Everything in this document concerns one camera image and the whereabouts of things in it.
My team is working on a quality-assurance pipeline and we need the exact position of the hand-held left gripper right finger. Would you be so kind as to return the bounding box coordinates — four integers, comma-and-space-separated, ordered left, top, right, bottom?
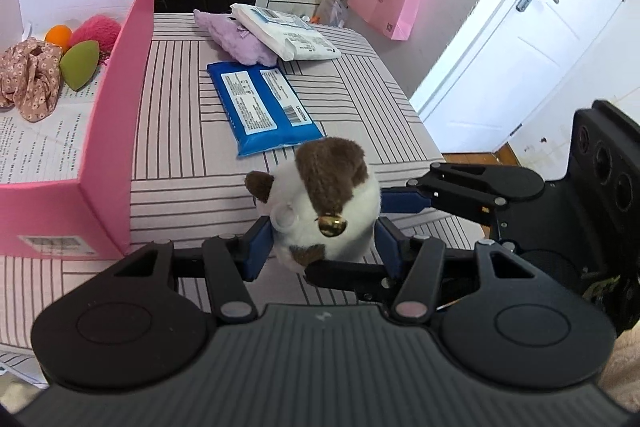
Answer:
376, 217, 538, 322

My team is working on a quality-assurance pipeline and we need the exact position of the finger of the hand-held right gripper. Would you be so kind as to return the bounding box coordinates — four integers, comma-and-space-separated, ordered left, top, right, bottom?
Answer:
380, 164, 543, 228
305, 259, 401, 303

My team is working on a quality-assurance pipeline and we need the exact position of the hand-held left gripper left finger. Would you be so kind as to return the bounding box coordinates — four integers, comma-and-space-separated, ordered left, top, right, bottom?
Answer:
115, 217, 275, 323

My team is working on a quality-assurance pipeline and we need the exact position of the white brown plush toy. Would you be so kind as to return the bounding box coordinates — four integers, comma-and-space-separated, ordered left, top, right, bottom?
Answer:
245, 137, 383, 275

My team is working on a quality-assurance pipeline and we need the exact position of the blue wet wipes pack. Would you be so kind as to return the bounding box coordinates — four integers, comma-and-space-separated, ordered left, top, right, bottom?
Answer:
206, 61, 326, 158

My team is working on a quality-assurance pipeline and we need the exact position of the pink cardboard box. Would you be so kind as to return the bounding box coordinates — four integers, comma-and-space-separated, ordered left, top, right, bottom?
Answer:
0, 0, 161, 260

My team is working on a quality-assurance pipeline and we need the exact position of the white tissue pack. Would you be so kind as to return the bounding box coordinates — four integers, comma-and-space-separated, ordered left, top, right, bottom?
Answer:
230, 3, 342, 62

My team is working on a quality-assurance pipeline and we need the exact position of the purple plush toy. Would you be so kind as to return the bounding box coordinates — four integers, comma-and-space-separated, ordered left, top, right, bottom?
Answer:
194, 8, 281, 68

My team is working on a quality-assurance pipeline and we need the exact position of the green makeup sponge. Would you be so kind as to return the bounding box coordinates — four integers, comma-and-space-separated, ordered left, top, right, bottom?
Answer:
59, 41, 101, 92

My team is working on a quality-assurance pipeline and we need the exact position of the pink strawberry plush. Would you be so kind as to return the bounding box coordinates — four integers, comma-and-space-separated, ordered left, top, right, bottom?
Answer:
70, 16, 123, 62

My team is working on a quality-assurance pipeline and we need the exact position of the floral fabric scrunchie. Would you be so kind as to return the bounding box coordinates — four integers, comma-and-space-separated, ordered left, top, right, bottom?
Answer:
0, 37, 63, 122

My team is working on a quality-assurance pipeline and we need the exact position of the orange plush fruit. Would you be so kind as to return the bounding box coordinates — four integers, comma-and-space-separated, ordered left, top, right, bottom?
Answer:
44, 24, 73, 55

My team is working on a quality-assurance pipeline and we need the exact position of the person's right forearm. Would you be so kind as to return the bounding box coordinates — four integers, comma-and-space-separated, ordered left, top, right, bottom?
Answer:
600, 322, 640, 413

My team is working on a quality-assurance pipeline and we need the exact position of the striped tablecloth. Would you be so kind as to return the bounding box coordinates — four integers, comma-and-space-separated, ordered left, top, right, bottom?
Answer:
0, 12, 486, 353

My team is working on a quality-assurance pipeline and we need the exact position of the white door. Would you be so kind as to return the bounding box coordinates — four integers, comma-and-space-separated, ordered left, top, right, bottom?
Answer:
410, 0, 640, 155

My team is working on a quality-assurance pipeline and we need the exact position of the clear plastic bag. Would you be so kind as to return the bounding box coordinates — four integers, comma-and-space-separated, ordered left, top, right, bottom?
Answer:
315, 0, 350, 28

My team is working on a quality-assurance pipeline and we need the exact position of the printed paper sheet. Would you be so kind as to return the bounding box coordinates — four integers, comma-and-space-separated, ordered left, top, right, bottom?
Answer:
0, 82, 98, 182

